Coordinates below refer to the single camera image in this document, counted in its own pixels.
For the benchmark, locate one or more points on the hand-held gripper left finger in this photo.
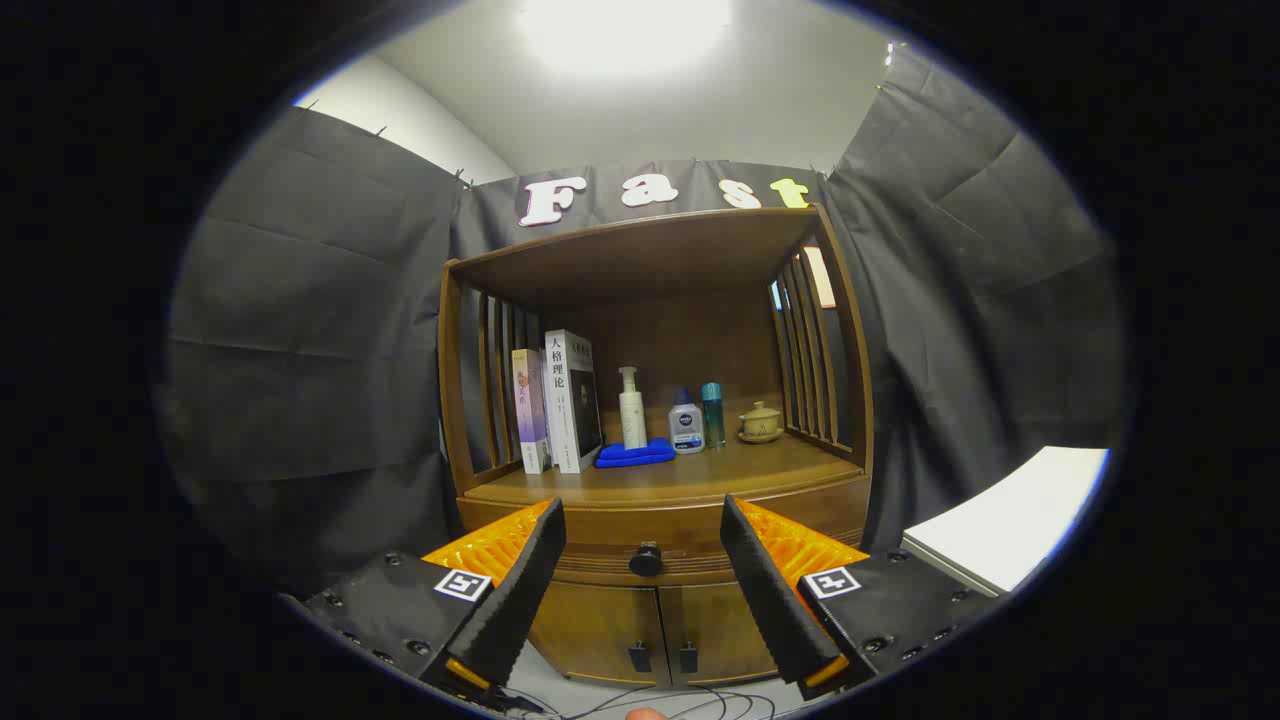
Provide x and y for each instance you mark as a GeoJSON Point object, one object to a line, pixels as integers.
{"type": "Point", "coordinates": [520, 590]}

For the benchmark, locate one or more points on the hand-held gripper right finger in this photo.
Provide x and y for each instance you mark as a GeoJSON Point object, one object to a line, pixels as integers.
{"type": "Point", "coordinates": [770, 600]}

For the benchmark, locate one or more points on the brown wooden drawer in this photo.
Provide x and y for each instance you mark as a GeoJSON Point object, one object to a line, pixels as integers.
{"type": "Point", "coordinates": [620, 520]}

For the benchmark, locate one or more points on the wooden cabinet door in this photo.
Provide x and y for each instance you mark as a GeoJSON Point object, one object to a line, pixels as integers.
{"type": "Point", "coordinates": [725, 630]}
{"type": "Point", "coordinates": [590, 630]}

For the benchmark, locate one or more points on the wooden countertop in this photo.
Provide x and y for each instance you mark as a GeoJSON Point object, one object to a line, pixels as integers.
{"type": "Point", "coordinates": [720, 465]}

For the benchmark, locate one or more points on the brown wooden cabinet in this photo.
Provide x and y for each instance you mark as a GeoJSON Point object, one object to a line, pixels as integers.
{"type": "Point", "coordinates": [680, 330]}

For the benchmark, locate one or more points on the blue folded cloth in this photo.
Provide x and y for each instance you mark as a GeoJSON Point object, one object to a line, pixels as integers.
{"type": "Point", "coordinates": [635, 455]}

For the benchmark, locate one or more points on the purple book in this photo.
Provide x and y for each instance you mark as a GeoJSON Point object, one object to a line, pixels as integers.
{"type": "Point", "coordinates": [528, 410]}

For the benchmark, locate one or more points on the yellow lidded teacup with saucer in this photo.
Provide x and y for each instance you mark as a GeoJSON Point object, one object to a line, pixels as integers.
{"type": "Point", "coordinates": [760, 420]}

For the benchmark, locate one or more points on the teal bottle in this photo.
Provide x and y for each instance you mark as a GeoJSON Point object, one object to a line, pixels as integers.
{"type": "Point", "coordinates": [712, 415]}

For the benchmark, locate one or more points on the white bottle blue pump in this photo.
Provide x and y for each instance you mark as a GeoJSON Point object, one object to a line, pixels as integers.
{"type": "Point", "coordinates": [686, 425]}

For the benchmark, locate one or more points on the white thick book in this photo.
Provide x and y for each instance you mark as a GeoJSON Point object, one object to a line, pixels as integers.
{"type": "Point", "coordinates": [562, 400]}

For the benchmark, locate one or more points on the white side table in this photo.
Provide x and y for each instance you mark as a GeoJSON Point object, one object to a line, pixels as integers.
{"type": "Point", "coordinates": [1010, 520]}

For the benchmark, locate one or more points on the black backdrop cloth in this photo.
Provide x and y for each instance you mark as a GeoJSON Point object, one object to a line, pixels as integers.
{"type": "Point", "coordinates": [320, 350]}

